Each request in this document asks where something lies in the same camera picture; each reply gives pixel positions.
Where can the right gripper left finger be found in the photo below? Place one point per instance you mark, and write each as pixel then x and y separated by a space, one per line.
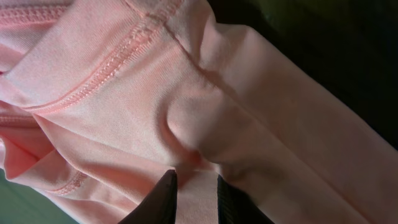
pixel 159 206

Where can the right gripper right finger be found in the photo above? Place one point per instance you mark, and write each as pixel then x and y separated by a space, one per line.
pixel 235 207

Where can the pink t-shirt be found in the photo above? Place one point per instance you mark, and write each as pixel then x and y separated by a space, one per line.
pixel 100 98

